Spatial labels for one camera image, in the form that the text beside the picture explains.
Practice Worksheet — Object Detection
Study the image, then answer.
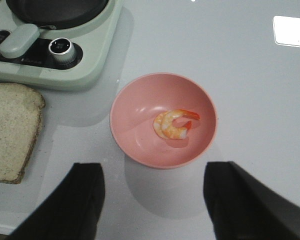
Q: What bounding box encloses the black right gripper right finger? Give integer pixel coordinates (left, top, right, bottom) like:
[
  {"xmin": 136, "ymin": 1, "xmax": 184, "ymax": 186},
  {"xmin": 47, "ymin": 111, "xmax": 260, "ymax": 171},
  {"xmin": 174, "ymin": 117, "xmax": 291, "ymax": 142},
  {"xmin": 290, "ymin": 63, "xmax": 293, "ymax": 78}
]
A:
[{"xmin": 203, "ymin": 161, "xmax": 300, "ymax": 240}]

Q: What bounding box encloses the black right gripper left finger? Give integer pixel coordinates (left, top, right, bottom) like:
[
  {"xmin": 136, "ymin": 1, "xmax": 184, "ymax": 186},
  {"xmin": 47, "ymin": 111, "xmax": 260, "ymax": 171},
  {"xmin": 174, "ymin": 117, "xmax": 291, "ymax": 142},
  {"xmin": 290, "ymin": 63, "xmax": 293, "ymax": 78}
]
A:
[{"xmin": 7, "ymin": 163, "xmax": 106, "ymax": 240}]

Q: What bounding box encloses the bread slice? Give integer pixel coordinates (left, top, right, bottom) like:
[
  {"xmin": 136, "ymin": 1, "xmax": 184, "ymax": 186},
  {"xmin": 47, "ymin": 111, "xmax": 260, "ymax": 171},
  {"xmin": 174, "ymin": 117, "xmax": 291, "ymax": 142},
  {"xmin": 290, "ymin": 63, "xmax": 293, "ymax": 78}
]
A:
[{"xmin": 0, "ymin": 83, "xmax": 46, "ymax": 184}]

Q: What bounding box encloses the pink bowl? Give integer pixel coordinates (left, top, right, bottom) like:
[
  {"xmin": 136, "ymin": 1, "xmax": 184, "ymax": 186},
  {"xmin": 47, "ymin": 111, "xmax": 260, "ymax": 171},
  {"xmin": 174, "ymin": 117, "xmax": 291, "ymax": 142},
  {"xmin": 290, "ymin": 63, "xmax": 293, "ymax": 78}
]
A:
[{"xmin": 109, "ymin": 72, "xmax": 218, "ymax": 169}]

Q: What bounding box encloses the green breakfast maker base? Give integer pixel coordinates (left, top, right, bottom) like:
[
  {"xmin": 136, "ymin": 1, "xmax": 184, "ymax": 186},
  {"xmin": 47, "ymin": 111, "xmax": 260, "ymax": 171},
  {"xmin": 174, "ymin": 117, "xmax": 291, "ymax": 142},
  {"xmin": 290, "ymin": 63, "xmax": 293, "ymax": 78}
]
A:
[{"xmin": 0, "ymin": 0, "xmax": 123, "ymax": 90}]

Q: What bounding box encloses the right silver control knob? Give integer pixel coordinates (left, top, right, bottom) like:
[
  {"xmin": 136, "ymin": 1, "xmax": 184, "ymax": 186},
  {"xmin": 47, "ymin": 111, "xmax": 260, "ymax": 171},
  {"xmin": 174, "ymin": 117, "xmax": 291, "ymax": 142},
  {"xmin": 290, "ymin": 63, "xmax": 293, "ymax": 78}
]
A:
[{"xmin": 48, "ymin": 37, "xmax": 77, "ymax": 65}]

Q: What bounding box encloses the black round frying pan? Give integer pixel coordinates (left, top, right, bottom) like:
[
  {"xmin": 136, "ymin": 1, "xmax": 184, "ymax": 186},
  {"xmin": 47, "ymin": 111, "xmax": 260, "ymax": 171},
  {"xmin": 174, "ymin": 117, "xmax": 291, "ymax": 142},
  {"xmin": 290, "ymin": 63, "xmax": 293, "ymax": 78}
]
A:
[{"xmin": 6, "ymin": 0, "xmax": 108, "ymax": 30}]

